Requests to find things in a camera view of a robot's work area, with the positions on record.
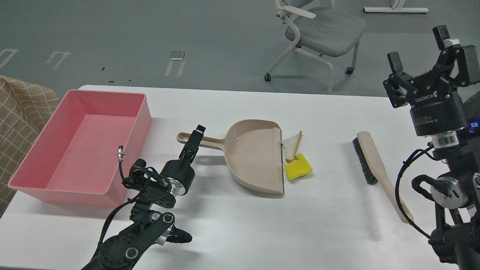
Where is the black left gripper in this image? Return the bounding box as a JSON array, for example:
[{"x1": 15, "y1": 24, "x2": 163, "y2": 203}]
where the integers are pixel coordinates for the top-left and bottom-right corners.
[{"x1": 160, "y1": 125, "x2": 206, "y2": 196}]

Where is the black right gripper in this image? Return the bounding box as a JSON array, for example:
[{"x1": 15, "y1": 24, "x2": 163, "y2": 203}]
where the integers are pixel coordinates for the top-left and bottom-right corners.
[{"x1": 382, "y1": 25, "x2": 480, "y2": 137}]

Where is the beige plastic dustpan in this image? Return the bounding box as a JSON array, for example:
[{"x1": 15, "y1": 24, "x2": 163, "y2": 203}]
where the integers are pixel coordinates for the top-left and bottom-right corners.
[{"x1": 199, "y1": 119, "x2": 285, "y2": 195}]

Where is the bread slice piece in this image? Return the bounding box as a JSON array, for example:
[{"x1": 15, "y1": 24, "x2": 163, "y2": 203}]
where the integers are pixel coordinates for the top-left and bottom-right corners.
[{"x1": 280, "y1": 130, "x2": 302, "y2": 163}]

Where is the beige hand brush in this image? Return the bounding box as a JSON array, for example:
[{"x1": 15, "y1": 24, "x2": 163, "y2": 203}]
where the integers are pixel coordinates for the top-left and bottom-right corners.
[{"x1": 352, "y1": 130, "x2": 413, "y2": 224}]

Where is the yellow sponge piece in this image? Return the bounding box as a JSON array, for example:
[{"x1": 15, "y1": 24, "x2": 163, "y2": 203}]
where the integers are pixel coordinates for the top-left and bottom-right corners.
[{"x1": 283, "y1": 153, "x2": 313, "y2": 181}]

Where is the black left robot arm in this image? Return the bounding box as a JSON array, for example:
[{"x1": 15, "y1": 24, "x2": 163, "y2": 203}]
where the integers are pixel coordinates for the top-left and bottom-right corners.
[{"x1": 84, "y1": 125, "x2": 205, "y2": 270}]

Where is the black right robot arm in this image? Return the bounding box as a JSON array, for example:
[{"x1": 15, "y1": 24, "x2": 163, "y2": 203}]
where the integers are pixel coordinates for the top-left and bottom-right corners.
[{"x1": 383, "y1": 25, "x2": 480, "y2": 270}]

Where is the pink plastic bin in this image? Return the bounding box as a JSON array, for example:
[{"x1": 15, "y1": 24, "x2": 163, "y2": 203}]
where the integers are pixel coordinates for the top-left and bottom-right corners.
[{"x1": 8, "y1": 90, "x2": 152, "y2": 207}]

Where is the white desk base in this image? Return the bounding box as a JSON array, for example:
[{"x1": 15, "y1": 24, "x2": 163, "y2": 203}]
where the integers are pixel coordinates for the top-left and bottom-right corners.
[{"x1": 363, "y1": 0, "x2": 430, "y2": 14}]

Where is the silver floor socket plate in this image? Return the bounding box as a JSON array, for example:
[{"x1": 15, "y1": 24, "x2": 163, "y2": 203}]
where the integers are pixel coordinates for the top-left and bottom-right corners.
[{"x1": 169, "y1": 51, "x2": 185, "y2": 60}]

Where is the grey office chair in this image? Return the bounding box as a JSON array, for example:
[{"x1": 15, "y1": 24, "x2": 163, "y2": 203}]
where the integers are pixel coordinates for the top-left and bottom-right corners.
[{"x1": 264, "y1": 0, "x2": 366, "y2": 94}]

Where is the beige checkered cloth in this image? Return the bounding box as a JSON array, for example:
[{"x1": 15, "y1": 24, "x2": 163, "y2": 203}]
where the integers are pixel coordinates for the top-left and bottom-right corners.
[{"x1": 0, "y1": 76, "x2": 60, "y2": 215}]

